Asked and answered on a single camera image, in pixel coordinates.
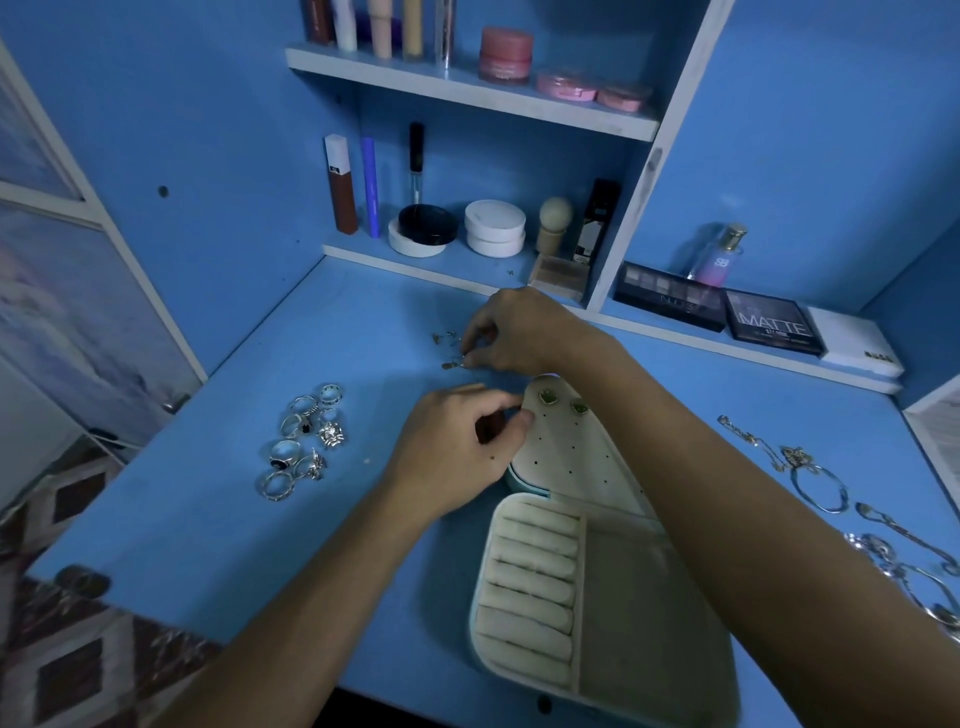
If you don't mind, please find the person's left hand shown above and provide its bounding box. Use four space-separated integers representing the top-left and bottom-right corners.
382 382 537 524

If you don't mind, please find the person's right hand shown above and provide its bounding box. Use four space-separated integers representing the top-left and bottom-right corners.
457 288 609 380

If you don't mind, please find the pile of small earrings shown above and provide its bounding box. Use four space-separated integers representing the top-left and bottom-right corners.
433 327 470 374

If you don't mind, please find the pile of silver rings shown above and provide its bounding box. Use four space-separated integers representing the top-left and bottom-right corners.
255 382 348 503

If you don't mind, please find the cream jewellery box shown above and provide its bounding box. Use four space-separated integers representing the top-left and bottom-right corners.
469 375 741 728

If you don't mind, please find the pile of silver bracelets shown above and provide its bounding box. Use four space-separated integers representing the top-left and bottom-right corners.
717 415 960 639

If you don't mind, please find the person's left forearm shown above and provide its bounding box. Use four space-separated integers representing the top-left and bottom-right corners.
157 483 444 728

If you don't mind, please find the person's right forearm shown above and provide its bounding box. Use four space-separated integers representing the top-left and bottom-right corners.
570 337 960 728

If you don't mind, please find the white flat box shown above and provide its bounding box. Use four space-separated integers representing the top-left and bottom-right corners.
807 306 906 380

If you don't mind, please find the square brown powder compact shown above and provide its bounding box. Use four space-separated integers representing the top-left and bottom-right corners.
528 253 591 302

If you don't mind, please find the white round cream jar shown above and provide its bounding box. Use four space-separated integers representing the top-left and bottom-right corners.
463 198 528 260

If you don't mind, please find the beige makeup sponge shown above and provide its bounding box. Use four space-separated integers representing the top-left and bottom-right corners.
537 196 576 257

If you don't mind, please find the black cosmetic bottle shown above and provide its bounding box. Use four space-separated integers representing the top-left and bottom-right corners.
574 178 621 269

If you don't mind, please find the white bowl black inside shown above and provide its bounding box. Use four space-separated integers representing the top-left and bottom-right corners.
388 204 461 260

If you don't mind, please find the dark eyeshadow palette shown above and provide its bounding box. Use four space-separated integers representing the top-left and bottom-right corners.
613 261 731 333

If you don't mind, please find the black makeup brush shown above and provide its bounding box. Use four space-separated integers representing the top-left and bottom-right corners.
408 121 426 209

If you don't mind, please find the small pink perfume bottle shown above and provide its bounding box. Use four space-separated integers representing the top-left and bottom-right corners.
691 223 749 288

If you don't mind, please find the blue cosmetic tube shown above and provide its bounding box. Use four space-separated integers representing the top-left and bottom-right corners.
360 135 383 240

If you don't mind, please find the brown lipstick tube white cap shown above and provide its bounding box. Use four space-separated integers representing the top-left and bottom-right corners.
324 133 362 237

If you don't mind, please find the white shelf unit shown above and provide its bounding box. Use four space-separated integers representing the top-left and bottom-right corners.
285 0 906 396

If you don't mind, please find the pink flat compact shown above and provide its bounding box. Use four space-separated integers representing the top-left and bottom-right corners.
595 84 653 116
537 72 599 104

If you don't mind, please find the black lettered eyeshadow palette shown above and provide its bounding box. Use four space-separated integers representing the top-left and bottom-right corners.
724 288 828 359

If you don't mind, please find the pink round jar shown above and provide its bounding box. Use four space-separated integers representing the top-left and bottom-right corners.
478 27 534 83

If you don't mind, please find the tall beige cosmetic tube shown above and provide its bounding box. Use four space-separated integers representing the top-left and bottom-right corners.
369 0 393 62

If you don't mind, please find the white tube blue label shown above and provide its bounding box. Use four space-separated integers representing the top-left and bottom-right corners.
331 0 359 54

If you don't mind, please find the white framed marbled panel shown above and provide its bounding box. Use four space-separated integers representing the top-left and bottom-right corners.
0 37 209 527

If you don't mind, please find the white slatted cabinet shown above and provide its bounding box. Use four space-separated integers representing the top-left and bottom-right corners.
904 375 960 512

